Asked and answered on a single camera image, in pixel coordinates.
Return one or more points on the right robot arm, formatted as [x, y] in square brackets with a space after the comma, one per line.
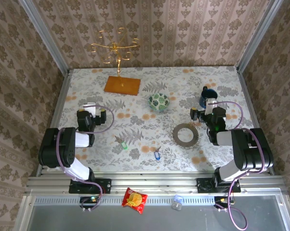
[251, 149]

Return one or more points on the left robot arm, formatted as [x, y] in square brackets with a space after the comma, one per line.
[63, 149]

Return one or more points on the blue enamel mug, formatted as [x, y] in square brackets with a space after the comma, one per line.
[207, 93]

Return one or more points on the floral tablecloth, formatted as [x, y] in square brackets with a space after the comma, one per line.
[87, 81]

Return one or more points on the green leaf pattern bowl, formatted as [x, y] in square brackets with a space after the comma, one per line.
[159, 103]

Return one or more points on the red snack packet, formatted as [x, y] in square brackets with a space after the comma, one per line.
[134, 199]

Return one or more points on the small clear plastic cup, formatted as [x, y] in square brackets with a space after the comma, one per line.
[177, 203]

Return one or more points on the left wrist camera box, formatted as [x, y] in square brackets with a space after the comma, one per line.
[89, 109]

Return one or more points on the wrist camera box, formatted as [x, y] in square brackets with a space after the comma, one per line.
[211, 106]
[89, 109]

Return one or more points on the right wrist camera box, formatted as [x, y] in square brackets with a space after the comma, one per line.
[211, 106]

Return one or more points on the aluminium side rail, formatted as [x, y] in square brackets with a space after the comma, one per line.
[253, 108]
[53, 120]

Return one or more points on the aluminium frame rail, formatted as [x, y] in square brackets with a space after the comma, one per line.
[154, 183]

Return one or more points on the aluminium frame post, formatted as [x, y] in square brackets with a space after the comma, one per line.
[43, 31]
[260, 31]

